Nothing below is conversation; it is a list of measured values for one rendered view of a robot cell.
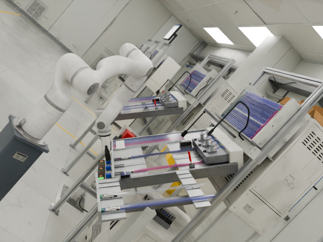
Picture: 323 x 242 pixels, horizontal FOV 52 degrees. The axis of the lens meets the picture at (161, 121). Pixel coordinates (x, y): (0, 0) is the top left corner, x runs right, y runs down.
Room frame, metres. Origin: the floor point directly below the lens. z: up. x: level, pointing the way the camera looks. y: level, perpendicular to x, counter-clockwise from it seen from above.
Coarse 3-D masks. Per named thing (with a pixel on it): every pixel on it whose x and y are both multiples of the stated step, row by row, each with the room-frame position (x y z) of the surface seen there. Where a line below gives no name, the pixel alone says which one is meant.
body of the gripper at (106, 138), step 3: (99, 135) 2.00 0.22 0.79; (105, 135) 2.00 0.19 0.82; (108, 135) 2.00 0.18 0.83; (102, 138) 1.98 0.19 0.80; (105, 138) 1.98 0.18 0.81; (108, 138) 1.99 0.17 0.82; (102, 141) 1.98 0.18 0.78; (108, 141) 1.99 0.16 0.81; (102, 144) 1.98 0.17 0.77; (105, 144) 1.99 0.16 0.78; (108, 144) 1.99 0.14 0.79; (102, 147) 1.99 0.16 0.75; (108, 147) 1.99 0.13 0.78; (102, 150) 1.99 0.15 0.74
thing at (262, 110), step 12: (252, 96) 2.28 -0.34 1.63; (240, 108) 2.29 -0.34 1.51; (252, 108) 2.17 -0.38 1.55; (264, 108) 2.05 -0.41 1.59; (276, 108) 1.95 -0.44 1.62; (228, 120) 2.30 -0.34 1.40; (240, 120) 2.17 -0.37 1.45; (252, 120) 2.06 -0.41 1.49; (264, 120) 1.96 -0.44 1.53; (252, 132) 1.96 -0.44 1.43
